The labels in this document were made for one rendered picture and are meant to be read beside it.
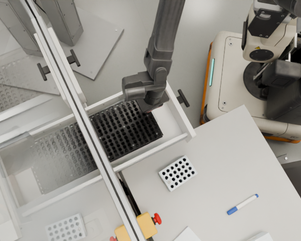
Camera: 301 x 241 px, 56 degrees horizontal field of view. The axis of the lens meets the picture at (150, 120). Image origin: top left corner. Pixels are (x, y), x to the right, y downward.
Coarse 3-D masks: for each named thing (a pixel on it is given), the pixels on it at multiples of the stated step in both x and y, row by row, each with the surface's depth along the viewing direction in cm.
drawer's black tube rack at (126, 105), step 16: (112, 112) 105; (128, 112) 102; (96, 128) 100; (112, 128) 100; (128, 128) 104; (144, 128) 104; (112, 144) 102; (128, 144) 102; (144, 144) 102; (112, 160) 100
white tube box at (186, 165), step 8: (184, 160) 112; (168, 168) 108; (176, 168) 108; (184, 168) 108; (192, 168) 108; (160, 176) 110; (168, 176) 107; (176, 176) 111; (184, 176) 109; (192, 176) 108; (168, 184) 106; (176, 184) 110
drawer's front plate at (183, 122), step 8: (168, 88) 102; (168, 96) 104; (168, 104) 109; (176, 104) 101; (176, 112) 103; (176, 120) 108; (184, 120) 99; (184, 128) 102; (192, 128) 99; (192, 136) 98
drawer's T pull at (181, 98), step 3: (180, 90) 104; (180, 93) 104; (180, 96) 103; (183, 96) 103; (177, 99) 103; (180, 99) 103; (183, 99) 103; (186, 99) 103; (180, 102) 103; (186, 102) 103; (186, 105) 103; (189, 105) 103
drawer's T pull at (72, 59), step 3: (72, 51) 106; (72, 54) 106; (66, 57) 105; (69, 57) 105; (72, 57) 105; (75, 57) 105; (69, 60) 105; (72, 60) 105; (75, 60) 105; (69, 63) 105; (72, 63) 106; (78, 63) 105; (78, 66) 105
